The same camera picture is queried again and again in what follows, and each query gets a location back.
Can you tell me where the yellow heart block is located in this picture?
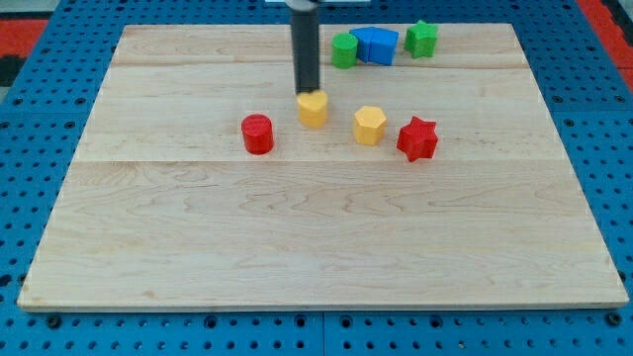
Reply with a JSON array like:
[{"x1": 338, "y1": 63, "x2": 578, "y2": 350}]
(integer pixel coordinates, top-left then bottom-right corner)
[{"x1": 297, "y1": 90, "x2": 328, "y2": 129}]

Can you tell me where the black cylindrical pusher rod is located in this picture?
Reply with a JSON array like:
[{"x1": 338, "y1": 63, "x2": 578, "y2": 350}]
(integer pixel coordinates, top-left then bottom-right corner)
[{"x1": 289, "y1": 0, "x2": 320, "y2": 94}]

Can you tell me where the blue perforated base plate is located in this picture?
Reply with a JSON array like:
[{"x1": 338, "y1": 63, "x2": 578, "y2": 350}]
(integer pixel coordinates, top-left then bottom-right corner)
[{"x1": 1, "y1": 1, "x2": 632, "y2": 355}]

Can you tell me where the yellow hexagon block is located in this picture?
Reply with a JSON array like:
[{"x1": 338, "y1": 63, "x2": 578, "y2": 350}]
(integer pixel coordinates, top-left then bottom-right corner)
[{"x1": 353, "y1": 106, "x2": 387, "y2": 145}]

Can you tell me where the blue pentagon block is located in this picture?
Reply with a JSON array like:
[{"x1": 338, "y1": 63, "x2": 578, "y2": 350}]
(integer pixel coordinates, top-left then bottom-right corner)
[{"x1": 349, "y1": 27, "x2": 399, "y2": 65}]

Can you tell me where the wooden board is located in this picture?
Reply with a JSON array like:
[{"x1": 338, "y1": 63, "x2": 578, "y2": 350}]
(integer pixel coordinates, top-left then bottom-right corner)
[{"x1": 18, "y1": 24, "x2": 629, "y2": 312}]

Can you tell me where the green cylinder block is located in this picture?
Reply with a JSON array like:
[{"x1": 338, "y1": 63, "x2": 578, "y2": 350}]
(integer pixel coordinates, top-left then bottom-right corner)
[{"x1": 331, "y1": 33, "x2": 358, "y2": 69}]

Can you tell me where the green star block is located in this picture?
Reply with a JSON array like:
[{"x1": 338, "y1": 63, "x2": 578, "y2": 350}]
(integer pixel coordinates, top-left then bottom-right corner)
[{"x1": 405, "y1": 20, "x2": 438, "y2": 58}]

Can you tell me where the red star block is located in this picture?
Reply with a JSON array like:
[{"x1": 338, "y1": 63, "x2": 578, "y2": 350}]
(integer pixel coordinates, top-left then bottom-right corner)
[{"x1": 397, "y1": 116, "x2": 439, "y2": 162}]

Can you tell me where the red cylinder block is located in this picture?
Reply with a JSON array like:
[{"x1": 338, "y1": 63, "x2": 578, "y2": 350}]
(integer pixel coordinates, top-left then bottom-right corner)
[{"x1": 241, "y1": 114, "x2": 274, "y2": 154}]

